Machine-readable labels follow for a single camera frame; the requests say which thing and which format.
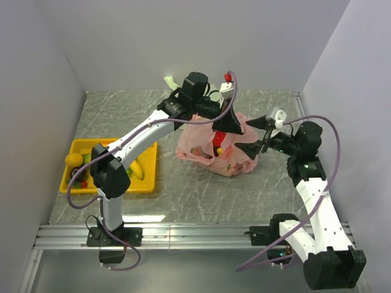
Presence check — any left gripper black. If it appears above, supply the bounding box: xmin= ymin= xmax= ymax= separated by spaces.
xmin=192 ymin=97 xmax=244 ymax=135

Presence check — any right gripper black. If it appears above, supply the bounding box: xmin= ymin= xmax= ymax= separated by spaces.
xmin=235 ymin=113 xmax=301 ymax=159

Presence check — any pink plastic bag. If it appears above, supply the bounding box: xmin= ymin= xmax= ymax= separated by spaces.
xmin=176 ymin=112 xmax=258 ymax=177

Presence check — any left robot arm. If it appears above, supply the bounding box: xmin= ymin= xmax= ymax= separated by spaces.
xmin=90 ymin=71 xmax=243 ymax=245

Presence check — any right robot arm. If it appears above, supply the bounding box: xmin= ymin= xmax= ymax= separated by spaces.
xmin=236 ymin=116 xmax=367 ymax=290

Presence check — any green plastic bag with fruits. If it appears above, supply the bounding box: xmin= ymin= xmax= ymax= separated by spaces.
xmin=163 ymin=76 xmax=221 ymax=102

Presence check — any yellow banana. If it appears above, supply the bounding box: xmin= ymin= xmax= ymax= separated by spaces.
xmin=130 ymin=159 xmax=144 ymax=180

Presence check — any yellow lemon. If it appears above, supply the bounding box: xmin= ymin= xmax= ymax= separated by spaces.
xmin=65 ymin=153 xmax=84 ymax=168

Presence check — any yellow plastic tray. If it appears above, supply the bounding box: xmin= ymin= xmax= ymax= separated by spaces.
xmin=69 ymin=138 xmax=158 ymax=195

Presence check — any dark mangosteen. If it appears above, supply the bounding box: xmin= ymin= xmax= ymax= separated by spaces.
xmin=70 ymin=167 xmax=85 ymax=182

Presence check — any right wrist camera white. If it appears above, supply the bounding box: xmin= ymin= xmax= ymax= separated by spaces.
xmin=266 ymin=107 xmax=287 ymax=138

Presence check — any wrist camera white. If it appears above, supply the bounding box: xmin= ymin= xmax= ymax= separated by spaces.
xmin=266 ymin=107 xmax=287 ymax=138
xmin=219 ymin=72 xmax=236 ymax=99

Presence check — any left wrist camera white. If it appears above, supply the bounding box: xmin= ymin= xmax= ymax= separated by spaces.
xmin=219 ymin=72 xmax=236 ymax=99

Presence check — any right side aluminium rail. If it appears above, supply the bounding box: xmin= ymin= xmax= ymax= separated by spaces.
xmin=291 ymin=92 xmax=305 ymax=118

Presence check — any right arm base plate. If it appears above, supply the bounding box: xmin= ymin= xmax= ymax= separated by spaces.
xmin=245 ymin=225 xmax=280 ymax=246

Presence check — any aluminium mounting rail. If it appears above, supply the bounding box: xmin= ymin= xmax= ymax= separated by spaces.
xmin=32 ymin=222 xmax=357 ymax=250

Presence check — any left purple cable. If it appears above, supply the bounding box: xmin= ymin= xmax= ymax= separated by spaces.
xmin=65 ymin=70 xmax=238 ymax=245

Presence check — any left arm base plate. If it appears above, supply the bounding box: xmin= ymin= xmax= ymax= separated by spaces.
xmin=86 ymin=226 xmax=142 ymax=247

